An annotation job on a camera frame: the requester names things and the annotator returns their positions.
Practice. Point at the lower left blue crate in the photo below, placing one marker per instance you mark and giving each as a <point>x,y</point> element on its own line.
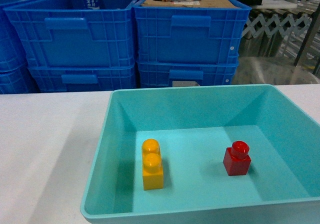
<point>83,79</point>

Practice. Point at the white folding lattice barrier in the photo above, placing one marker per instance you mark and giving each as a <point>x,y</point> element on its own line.
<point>284,25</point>

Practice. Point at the upper right blue crate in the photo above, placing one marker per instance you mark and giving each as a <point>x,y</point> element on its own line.
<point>190,34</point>

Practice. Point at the upper left blue crate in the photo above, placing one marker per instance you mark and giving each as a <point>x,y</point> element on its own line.
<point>62,33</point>

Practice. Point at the yellow two-stud block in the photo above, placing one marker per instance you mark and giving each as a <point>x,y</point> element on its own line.
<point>152,165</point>

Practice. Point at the red one-stud block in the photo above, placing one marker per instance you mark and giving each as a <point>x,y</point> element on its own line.
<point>236,159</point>

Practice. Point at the blue crate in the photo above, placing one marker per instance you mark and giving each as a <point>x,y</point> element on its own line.
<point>83,79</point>
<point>157,74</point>
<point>190,34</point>
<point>62,33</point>

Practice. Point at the far left blue crates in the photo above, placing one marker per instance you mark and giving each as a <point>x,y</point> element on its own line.
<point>14,74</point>

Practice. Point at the teal plastic tray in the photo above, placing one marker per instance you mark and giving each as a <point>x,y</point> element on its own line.
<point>194,126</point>

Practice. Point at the lower right blue crate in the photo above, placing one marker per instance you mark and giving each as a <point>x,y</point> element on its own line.
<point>157,74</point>

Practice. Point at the brown cardboard sheet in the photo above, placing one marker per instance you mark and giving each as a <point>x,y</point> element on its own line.
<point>196,4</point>

